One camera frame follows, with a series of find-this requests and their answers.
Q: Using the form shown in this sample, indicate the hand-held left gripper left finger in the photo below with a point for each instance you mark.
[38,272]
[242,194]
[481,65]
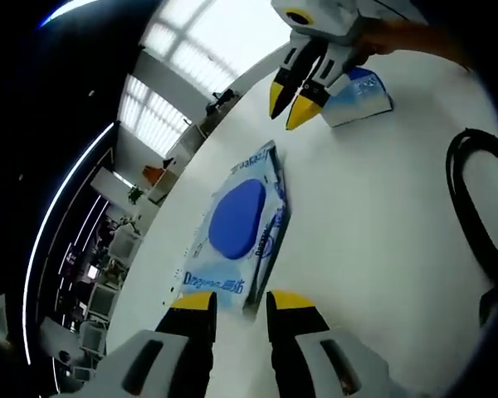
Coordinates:
[178,356]

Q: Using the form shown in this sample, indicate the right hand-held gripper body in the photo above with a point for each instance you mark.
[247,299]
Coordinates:
[332,16]

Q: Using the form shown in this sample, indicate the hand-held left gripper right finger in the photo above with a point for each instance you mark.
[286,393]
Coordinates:
[307,356]

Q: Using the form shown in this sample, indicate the blue pink tissue pack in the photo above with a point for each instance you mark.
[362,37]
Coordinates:
[357,99]

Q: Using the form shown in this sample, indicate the blue lidded wet wipes pack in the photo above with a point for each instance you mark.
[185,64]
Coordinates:
[236,224]

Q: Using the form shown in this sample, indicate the person's right hand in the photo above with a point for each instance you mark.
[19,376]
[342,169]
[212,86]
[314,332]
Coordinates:
[394,39]

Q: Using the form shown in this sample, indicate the white office chair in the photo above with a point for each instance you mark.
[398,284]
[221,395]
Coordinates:
[125,245]
[101,302]

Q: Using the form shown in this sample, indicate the white table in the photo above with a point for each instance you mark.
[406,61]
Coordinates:
[377,207]

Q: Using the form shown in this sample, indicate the green potted plant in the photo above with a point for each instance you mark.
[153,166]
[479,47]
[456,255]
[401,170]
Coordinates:
[135,195]

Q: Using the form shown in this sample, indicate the long curved ceiling light strip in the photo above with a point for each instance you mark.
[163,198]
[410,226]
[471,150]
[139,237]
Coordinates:
[45,232]

